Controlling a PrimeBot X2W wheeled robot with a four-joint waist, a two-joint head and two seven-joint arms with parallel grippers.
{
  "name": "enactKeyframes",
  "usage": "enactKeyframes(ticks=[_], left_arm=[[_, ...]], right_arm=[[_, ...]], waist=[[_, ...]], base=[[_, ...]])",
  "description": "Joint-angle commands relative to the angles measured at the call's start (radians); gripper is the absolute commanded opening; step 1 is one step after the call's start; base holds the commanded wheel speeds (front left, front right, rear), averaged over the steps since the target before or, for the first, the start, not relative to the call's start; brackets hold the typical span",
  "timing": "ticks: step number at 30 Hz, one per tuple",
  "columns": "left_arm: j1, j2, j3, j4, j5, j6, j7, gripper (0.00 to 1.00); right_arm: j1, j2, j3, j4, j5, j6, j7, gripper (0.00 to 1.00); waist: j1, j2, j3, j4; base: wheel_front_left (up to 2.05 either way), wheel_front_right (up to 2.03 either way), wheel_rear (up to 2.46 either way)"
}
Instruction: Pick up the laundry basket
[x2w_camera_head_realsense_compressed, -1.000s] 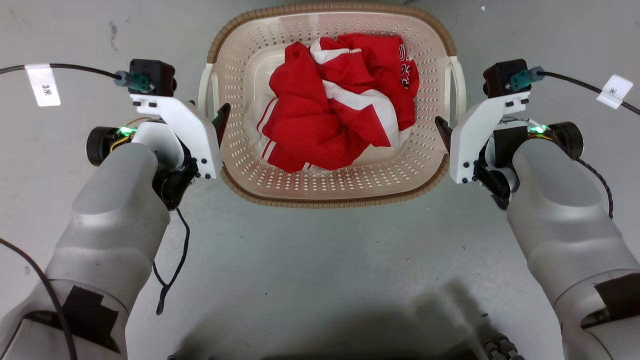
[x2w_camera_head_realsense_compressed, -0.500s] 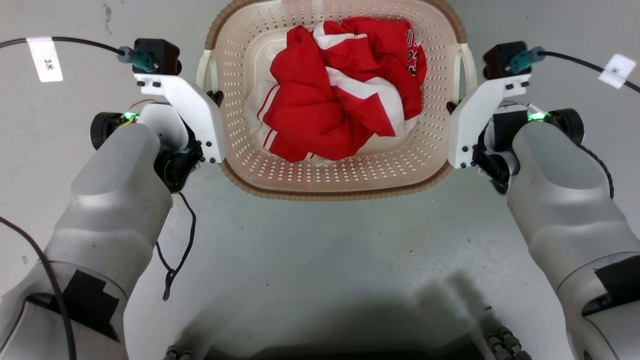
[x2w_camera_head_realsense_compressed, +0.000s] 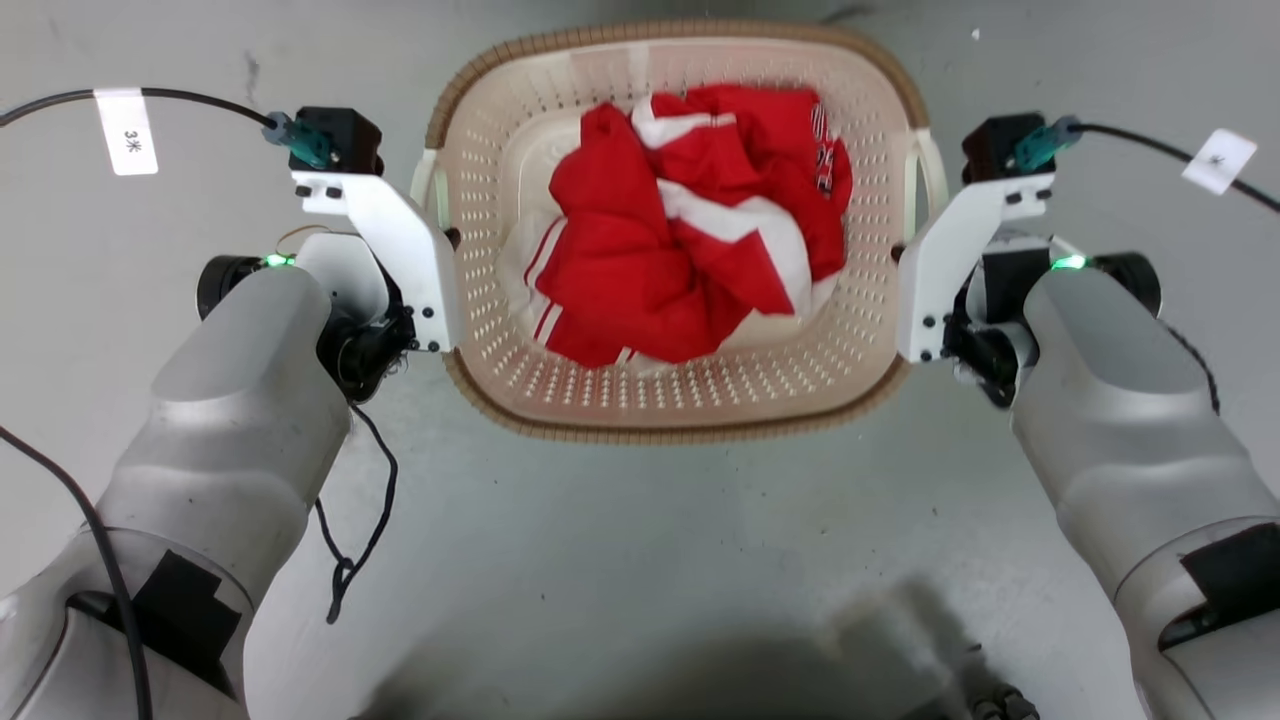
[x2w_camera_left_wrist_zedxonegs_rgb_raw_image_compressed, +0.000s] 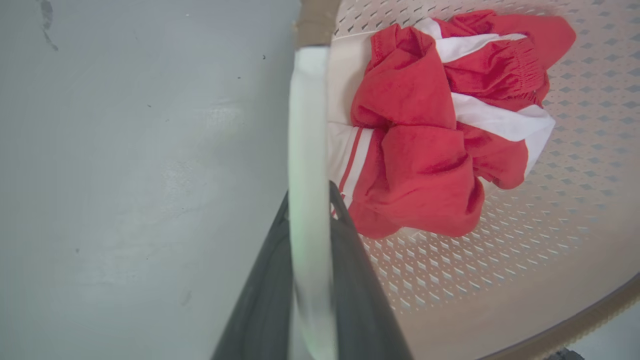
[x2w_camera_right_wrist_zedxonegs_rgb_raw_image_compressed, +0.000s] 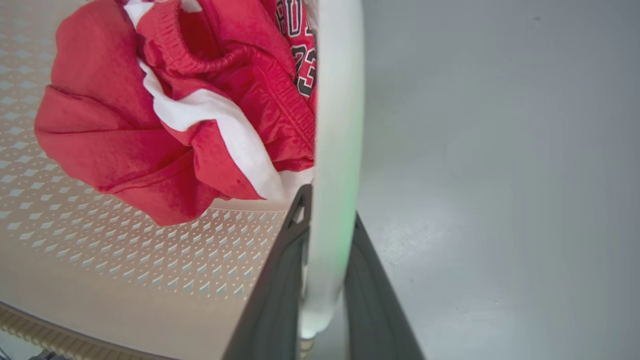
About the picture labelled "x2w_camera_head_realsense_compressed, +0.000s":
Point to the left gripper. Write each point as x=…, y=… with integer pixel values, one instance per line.
x=365, y=340

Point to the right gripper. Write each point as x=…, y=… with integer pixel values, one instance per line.
x=985, y=345

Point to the beige perforated plastic laundry basket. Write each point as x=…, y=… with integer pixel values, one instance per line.
x=690, y=395

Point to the dark robot base part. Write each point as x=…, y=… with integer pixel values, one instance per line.
x=1005, y=705

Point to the black tape on right arm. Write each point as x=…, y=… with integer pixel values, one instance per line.
x=1235, y=580

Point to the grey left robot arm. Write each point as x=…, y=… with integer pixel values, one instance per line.
x=230, y=420

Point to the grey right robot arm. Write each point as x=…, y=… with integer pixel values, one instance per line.
x=1130, y=420

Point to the black tape on left arm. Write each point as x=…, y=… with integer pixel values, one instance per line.
x=185, y=615

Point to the red and white garment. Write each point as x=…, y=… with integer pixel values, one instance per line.
x=640, y=270

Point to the white right camera bracket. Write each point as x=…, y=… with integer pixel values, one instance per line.
x=940, y=270

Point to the white camera bracket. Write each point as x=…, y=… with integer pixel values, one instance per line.
x=940, y=270
x=405, y=250

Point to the white left camera bracket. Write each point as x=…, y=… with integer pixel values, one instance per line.
x=405, y=250

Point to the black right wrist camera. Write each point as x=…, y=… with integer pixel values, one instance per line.
x=995, y=145

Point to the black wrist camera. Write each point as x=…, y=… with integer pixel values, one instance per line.
x=995, y=145
x=345, y=135

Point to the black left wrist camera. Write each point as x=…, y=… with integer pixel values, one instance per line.
x=345, y=135

